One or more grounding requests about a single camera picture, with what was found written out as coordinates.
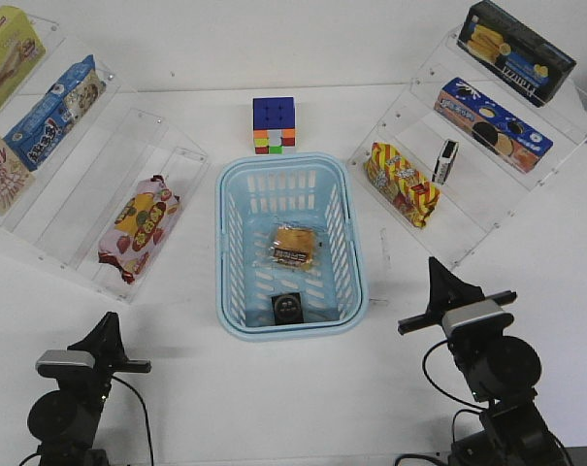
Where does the blue orange Oreo box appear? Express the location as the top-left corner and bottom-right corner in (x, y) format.
(434, 78), (554, 174)

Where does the light blue plastic basket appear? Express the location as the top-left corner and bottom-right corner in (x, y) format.
(215, 152), (369, 342)

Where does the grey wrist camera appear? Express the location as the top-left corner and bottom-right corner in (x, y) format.
(440, 299), (514, 339)
(35, 349), (95, 380)

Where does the right clear acrylic shelf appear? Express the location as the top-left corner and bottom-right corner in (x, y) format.
(348, 28), (587, 267)

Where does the yellow biscuit box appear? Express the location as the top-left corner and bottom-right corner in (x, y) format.
(0, 6), (47, 109)

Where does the bread bun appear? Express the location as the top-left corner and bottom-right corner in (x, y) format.
(265, 221), (320, 272)

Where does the clear acrylic shelf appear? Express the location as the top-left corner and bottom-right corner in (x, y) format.
(348, 28), (587, 267)
(0, 15), (209, 302)

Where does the multicolour puzzle cube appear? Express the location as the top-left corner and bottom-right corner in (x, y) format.
(252, 96), (296, 154)

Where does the black white tissue pack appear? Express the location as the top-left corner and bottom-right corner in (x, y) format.
(271, 292), (305, 325)
(432, 139), (459, 184)

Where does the red yellow striped snack bag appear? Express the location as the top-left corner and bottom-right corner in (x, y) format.
(364, 142), (441, 228)

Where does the left clear acrylic shelf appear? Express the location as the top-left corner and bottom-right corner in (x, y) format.
(0, 15), (209, 302)

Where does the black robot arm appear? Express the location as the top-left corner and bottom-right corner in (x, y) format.
(27, 312), (151, 465)
(398, 257), (572, 465)

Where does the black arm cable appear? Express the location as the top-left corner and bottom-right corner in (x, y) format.
(109, 376), (156, 466)
(394, 339), (483, 466)

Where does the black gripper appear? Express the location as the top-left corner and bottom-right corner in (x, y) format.
(67, 312), (151, 393)
(398, 256), (517, 359)

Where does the black corn snack box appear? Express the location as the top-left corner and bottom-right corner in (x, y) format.
(457, 1), (576, 108)

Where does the blue cookie bag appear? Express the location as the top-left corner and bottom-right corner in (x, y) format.
(4, 54), (106, 172)

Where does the beige Pocky box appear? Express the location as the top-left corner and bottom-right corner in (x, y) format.
(0, 136), (35, 216)

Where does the pink fruit snack bag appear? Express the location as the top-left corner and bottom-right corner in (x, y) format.
(98, 175), (180, 284)

